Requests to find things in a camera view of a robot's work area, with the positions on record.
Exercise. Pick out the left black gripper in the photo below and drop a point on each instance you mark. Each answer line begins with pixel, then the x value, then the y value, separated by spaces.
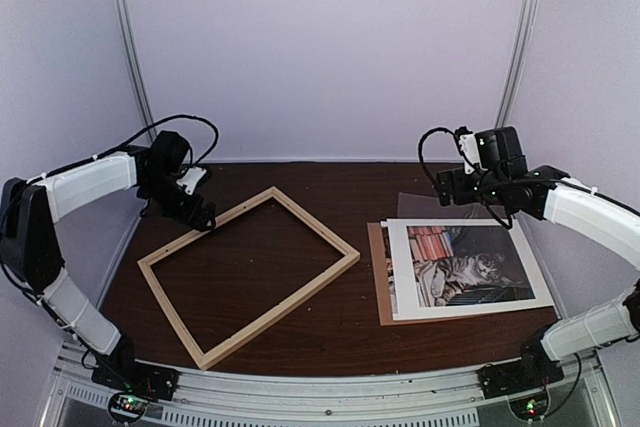
pixel 188 214

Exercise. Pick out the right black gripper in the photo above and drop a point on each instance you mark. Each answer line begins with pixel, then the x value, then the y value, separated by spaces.
pixel 444 188

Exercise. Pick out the clear acrylic sheet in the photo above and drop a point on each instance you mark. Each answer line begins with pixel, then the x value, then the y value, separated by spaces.
pixel 413 206

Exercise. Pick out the light wooden picture frame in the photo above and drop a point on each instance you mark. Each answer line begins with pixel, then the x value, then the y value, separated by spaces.
pixel 222 288

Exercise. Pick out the white mat board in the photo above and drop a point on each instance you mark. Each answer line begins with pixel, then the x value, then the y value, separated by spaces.
pixel 408 309

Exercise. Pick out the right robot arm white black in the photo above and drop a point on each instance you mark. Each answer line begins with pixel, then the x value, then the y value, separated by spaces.
pixel 495 172

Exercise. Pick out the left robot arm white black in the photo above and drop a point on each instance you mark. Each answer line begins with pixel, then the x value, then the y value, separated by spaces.
pixel 30 210

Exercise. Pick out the cat photo print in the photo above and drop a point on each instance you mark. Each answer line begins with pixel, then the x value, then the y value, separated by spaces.
pixel 466 265

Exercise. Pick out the brown backing board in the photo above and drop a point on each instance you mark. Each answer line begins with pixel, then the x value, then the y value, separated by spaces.
pixel 381 261

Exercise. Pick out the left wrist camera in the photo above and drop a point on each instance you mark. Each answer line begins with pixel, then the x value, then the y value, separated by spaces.
pixel 189 181

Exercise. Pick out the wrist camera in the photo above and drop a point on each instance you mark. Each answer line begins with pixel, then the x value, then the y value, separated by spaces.
pixel 468 149
pixel 189 181

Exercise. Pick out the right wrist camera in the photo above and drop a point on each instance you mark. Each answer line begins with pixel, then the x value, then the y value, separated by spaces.
pixel 468 149

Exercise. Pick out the right aluminium corner post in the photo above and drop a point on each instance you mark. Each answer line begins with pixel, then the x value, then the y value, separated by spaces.
pixel 523 34

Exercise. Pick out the aluminium corner post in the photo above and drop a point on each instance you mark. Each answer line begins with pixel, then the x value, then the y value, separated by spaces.
pixel 523 34
pixel 132 61

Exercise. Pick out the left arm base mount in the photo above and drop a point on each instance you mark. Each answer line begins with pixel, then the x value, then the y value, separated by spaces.
pixel 149 381

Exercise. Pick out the aluminium front rail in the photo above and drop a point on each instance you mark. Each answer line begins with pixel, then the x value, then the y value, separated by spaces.
pixel 440 398

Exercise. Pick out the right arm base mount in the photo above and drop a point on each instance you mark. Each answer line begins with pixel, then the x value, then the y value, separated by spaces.
pixel 497 380

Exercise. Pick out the left aluminium corner post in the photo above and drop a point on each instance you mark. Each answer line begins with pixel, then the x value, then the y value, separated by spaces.
pixel 132 61

